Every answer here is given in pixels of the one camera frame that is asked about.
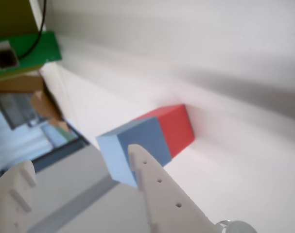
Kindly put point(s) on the red foam cube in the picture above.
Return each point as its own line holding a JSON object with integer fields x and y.
{"x": 176, "y": 128}

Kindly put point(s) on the dark grey frame bar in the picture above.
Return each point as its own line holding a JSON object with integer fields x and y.
{"x": 64, "y": 149}

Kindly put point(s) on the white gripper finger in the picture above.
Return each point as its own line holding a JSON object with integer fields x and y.
{"x": 166, "y": 201}
{"x": 8, "y": 206}

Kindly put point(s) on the brown cardboard box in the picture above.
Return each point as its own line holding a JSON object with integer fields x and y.
{"x": 21, "y": 83}

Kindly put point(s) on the white square socket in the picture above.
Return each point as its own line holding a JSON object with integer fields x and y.
{"x": 4, "y": 57}

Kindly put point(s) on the blue foam cube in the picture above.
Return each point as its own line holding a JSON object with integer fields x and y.
{"x": 142, "y": 140}

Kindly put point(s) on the green flat block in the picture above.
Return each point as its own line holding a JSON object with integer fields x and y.
{"x": 45, "y": 48}

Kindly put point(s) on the olive yellow panel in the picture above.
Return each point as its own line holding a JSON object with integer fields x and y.
{"x": 11, "y": 17}

